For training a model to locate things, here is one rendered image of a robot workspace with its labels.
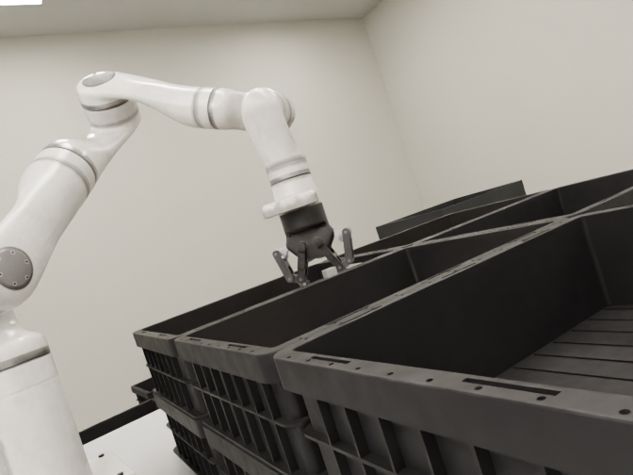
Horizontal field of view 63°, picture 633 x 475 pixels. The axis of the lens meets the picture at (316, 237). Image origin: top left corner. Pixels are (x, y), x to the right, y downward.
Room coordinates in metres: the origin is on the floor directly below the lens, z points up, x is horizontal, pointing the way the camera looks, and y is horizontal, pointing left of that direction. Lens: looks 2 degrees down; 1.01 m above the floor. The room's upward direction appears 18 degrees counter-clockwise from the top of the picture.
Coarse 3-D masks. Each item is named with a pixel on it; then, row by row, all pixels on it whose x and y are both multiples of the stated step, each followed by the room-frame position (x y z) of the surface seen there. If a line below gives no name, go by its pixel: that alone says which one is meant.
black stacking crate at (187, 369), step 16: (320, 272) 1.07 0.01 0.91; (272, 288) 1.03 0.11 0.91; (288, 288) 1.04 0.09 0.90; (224, 304) 0.97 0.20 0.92; (240, 304) 0.99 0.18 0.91; (176, 320) 0.93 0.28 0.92; (192, 320) 0.94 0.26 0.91; (208, 320) 0.96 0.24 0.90; (144, 352) 0.87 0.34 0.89; (160, 368) 0.78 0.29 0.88; (176, 368) 0.69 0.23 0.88; (192, 368) 0.66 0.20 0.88; (160, 384) 0.84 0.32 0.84; (176, 384) 0.72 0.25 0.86; (192, 384) 0.66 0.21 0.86; (176, 400) 0.75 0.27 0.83; (192, 400) 0.69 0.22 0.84; (192, 416) 0.67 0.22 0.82
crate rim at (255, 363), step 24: (456, 240) 0.72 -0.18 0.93; (312, 288) 0.73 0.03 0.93; (408, 288) 0.46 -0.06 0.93; (240, 312) 0.69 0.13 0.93; (360, 312) 0.43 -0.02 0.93; (192, 336) 0.64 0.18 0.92; (192, 360) 0.57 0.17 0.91; (216, 360) 0.49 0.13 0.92; (240, 360) 0.43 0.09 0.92; (264, 360) 0.39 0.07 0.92
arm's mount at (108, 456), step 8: (104, 456) 0.75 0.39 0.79; (112, 456) 0.73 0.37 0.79; (96, 464) 0.72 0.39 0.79; (104, 464) 0.71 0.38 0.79; (112, 464) 0.70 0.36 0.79; (120, 464) 0.68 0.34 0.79; (96, 472) 0.68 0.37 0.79; (104, 472) 0.67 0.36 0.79; (112, 472) 0.66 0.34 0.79; (120, 472) 0.64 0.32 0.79; (128, 472) 0.64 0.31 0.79
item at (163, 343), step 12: (384, 252) 0.87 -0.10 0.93; (324, 264) 1.05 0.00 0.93; (360, 264) 0.80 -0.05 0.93; (252, 288) 1.01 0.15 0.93; (228, 300) 0.98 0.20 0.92; (192, 312) 0.94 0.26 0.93; (156, 324) 0.91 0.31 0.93; (144, 336) 0.79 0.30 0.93; (156, 336) 0.72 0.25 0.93; (168, 336) 0.68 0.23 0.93; (144, 348) 0.82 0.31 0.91; (156, 348) 0.73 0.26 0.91; (168, 348) 0.67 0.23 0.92
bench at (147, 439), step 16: (144, 416) 1.23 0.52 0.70; (160, 416) 1.19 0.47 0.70; (112, 432) 1.18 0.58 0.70; (128, 432) 1.14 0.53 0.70; (144, 432) 1.10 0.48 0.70; (160, 432) 1.07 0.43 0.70; (96, 448) 1.10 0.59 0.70; (112, 448) 1.06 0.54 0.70; (128, 448) 1.03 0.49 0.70; (144, 448) 1.00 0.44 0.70; (160, 448) 0.97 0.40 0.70; (128, 464) 0.94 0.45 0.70; (144, 464) 0.91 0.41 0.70; (160, 464) 0.89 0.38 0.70; (176, 464) 0.86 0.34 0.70
